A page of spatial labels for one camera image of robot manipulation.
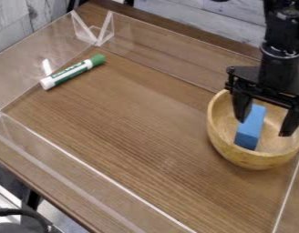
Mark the green and white marker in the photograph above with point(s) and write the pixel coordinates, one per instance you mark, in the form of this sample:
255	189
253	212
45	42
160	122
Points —
71	72

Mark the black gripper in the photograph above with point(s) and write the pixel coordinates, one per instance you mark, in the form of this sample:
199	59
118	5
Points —
243	86

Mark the clear acrylic tray wall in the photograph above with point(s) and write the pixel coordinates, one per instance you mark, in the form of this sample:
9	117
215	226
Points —
112	144

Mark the black table leg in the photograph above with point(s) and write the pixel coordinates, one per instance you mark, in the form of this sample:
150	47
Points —
33	200

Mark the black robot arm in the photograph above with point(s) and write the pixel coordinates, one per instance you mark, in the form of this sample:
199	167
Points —
273	82

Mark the brown wooden bowl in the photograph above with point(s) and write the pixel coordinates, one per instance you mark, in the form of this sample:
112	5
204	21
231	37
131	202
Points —
274	150

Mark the blue rectangular block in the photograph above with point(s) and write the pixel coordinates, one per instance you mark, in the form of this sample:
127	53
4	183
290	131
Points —
250	129

